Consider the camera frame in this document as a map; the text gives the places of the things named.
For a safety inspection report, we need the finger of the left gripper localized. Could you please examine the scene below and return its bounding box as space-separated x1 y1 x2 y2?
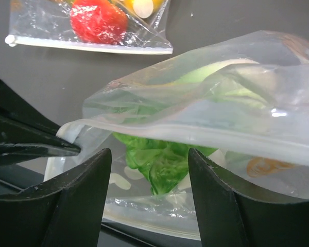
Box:
0 79 81 166

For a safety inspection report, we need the fake green lettuce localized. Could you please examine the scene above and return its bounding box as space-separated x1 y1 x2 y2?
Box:
113 59 258 195

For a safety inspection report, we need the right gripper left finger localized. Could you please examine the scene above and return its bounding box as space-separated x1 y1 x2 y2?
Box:
0 148 112 246

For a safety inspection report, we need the polka dot bag with fruit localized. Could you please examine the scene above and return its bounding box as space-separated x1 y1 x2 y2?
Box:
5 0 173 55

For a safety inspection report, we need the polka dot bag with vegetables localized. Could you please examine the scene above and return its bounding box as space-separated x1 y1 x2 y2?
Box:
44 31 309 240

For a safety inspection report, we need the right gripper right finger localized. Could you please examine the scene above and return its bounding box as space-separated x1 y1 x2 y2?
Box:
188 149 309 246

